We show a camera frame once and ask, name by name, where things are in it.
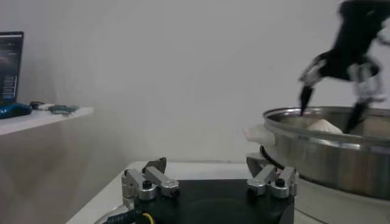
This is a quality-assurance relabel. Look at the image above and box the blue game controller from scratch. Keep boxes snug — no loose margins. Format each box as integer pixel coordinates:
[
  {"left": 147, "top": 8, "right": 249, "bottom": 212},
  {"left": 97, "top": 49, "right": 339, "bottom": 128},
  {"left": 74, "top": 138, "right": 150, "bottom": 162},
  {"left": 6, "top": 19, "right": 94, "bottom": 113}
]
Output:
[{"left": 0, "top": 102, "right": 33, "bottom": 119}]

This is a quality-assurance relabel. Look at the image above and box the steel steamer pot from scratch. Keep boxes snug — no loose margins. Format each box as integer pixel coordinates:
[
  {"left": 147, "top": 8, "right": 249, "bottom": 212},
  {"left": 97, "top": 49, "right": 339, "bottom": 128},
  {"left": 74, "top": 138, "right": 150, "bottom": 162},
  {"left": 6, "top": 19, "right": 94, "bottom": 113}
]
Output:
[{"left": 243, "top": 124, "right": 390, "bottom": 224}]

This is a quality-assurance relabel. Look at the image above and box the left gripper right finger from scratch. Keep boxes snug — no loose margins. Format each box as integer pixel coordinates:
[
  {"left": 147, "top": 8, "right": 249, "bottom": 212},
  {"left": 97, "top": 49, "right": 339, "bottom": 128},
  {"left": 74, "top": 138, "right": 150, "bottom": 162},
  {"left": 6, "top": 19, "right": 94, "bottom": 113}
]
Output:
[{"left": 246, "top": 156, "right": 299, "bottom": 199}]

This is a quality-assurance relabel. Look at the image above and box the stainless steel steamer basket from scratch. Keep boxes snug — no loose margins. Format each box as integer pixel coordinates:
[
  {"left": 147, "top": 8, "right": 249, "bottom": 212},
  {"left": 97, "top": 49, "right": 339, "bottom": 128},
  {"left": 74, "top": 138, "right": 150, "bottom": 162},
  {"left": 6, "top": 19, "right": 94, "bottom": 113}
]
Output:
[{"left": 262, "top": 105, "right": 390, "bottom": 201}]

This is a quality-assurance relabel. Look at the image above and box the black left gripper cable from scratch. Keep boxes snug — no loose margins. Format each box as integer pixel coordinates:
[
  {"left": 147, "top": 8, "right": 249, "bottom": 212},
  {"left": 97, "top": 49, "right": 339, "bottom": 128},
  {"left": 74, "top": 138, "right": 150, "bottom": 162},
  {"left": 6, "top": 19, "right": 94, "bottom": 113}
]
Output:
[{"left": 102, "top": 209, "right": 155, "bottom": 224}]

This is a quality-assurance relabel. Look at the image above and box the white side table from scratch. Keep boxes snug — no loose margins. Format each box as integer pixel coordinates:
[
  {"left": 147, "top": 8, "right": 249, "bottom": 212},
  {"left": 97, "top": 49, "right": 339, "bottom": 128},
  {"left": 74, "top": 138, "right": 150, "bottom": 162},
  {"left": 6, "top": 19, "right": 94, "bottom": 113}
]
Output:
[{"left": 0, "top": 107, "right": 94, "bottom": 136}]

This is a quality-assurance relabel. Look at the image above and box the white steamed baozi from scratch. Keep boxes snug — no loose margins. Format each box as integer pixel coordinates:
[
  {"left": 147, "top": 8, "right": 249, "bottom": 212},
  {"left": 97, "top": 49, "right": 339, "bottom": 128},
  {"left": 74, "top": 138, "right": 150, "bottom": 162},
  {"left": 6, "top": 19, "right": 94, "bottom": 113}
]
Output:
[{"left": 307, "top": 118, "right": 344, "bottom": 135}]

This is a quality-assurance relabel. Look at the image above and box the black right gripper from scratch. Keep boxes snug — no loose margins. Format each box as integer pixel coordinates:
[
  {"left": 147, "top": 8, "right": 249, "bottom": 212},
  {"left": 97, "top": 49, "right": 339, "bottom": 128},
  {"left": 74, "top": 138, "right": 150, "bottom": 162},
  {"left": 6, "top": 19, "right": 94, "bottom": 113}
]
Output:
[{"left": 298, "top": 0, "right": 390, "bottom": 135}]

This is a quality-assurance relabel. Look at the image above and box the green and grey tool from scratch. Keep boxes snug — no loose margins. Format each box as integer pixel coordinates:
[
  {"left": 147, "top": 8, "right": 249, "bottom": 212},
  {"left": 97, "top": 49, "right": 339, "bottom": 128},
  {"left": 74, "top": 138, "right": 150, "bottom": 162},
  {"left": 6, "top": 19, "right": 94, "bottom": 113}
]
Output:
[{"left": 48, "top": 105, "right": 79, "bottom": 116}]

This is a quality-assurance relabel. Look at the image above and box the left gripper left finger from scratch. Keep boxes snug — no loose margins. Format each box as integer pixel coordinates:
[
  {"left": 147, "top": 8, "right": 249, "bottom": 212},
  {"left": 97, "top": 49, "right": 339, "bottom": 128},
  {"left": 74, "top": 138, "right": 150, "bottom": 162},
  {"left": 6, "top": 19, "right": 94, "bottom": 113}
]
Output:
[{"left": 121, "top": 156, "right": 180, "bottom": 201}]

